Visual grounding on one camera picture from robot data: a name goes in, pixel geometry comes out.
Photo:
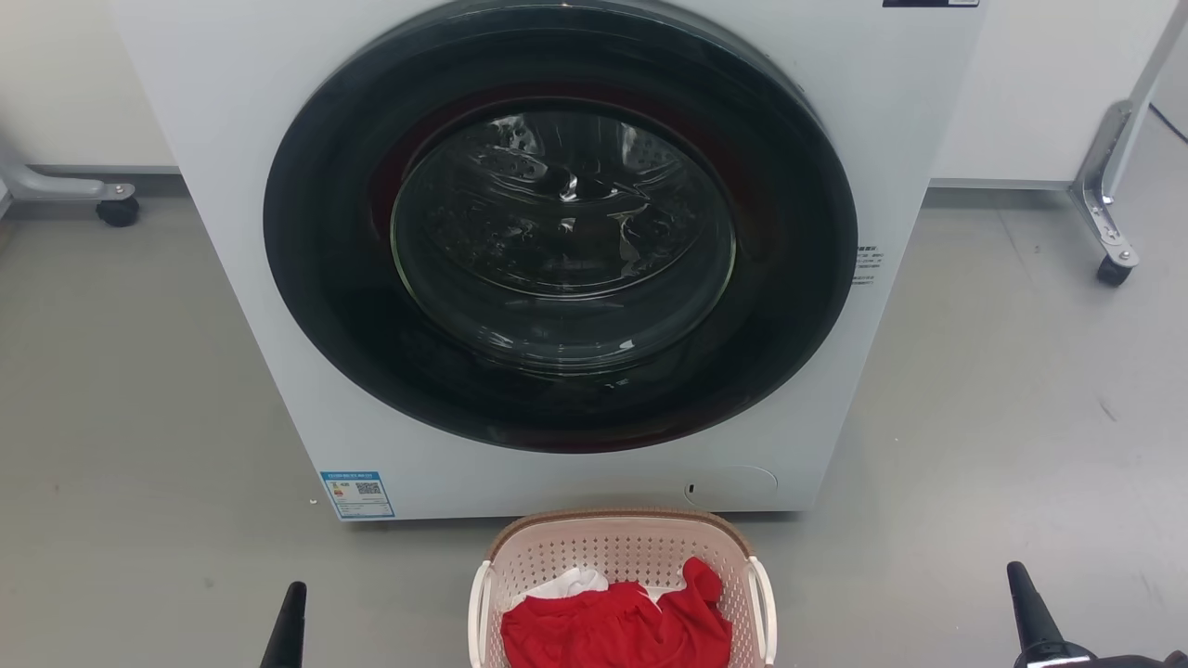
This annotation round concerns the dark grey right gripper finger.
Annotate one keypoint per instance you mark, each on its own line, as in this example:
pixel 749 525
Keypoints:
pixel 1032 612

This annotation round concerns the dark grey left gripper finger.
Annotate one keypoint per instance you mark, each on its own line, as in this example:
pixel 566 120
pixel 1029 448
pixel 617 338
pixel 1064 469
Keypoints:
pixel 286 631

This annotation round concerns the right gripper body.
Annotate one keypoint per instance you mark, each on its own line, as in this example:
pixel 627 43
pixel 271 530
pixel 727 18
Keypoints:
pixel 1104 661

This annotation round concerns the beige perforated laundry basket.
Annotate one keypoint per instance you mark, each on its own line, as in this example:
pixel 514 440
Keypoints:
pixel 622 547

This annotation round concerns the blue energy label sticker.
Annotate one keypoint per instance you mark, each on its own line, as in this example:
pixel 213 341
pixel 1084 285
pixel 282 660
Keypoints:
pixel 357 494

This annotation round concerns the white garment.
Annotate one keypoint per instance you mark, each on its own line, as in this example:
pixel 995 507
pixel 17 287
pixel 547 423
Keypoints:
pixel 571 583

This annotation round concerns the red garment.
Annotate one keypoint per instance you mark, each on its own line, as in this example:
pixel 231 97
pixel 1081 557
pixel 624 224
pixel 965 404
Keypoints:
pixel 613 631

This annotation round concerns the black caster wheel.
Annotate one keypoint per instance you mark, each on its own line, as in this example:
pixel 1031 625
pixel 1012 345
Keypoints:
pixel 118 211
pixel 1115 271

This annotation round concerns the dark round washing machine door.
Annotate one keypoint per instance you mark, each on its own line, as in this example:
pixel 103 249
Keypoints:
pixel 325 278

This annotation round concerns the small printed text label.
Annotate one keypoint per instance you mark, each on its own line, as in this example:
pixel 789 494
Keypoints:
pixel 866 266

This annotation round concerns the grey metal partition leg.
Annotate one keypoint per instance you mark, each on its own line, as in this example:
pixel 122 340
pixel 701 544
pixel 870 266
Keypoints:
pixel 1109 176
pixel 56 186

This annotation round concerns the white front-load washing machine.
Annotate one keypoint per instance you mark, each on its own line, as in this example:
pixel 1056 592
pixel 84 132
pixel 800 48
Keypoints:
pixel 232 186

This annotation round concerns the white partition panel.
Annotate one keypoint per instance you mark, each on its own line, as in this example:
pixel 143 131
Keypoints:
pixel 65 74
pixel 1021 83

